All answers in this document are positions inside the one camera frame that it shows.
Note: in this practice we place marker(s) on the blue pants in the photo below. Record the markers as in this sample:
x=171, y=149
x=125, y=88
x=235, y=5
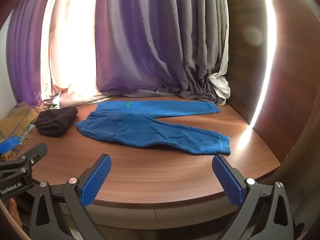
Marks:
x=140, y=130

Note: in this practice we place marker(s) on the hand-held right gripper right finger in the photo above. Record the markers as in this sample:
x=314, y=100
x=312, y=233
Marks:
x=227, y=182

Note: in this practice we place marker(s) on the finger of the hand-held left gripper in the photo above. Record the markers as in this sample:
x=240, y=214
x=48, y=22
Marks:
x=10, y=144
x=36, y=153

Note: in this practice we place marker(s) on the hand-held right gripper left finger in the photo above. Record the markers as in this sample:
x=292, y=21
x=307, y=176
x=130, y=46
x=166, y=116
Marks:
x=96, y=182

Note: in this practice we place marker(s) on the grey purple curtain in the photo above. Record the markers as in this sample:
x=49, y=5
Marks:
x=155, y=42

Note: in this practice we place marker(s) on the yellow plaid blanket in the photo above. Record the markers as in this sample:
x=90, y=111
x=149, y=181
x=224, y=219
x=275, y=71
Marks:
x=17, y=120

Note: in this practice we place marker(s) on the sheer pink curtain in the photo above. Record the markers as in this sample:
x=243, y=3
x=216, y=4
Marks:
x=72, y=55

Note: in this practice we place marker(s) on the black folded cloth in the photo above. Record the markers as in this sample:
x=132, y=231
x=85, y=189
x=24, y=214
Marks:
x=56, y=121

